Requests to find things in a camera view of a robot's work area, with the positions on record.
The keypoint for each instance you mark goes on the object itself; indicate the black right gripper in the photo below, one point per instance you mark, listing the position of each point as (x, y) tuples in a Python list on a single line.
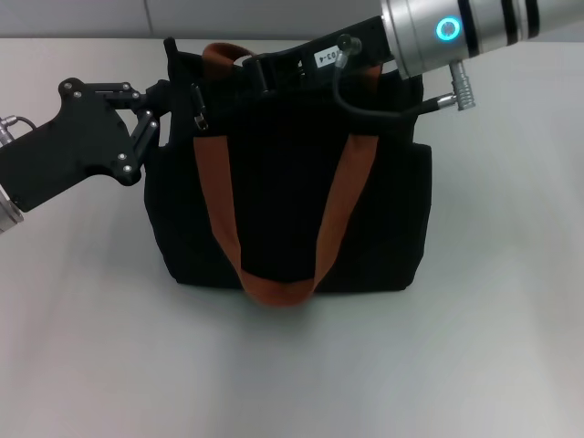
[(301, 55)]

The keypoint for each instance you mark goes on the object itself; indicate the silver metal zipper pull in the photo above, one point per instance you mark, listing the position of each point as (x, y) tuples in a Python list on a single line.
[(202, 119)]

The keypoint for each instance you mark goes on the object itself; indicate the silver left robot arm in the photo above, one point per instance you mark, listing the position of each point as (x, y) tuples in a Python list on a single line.
[(8, 214)]

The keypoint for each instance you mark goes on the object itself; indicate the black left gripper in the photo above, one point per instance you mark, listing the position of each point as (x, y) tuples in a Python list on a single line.
[(68, 146)]

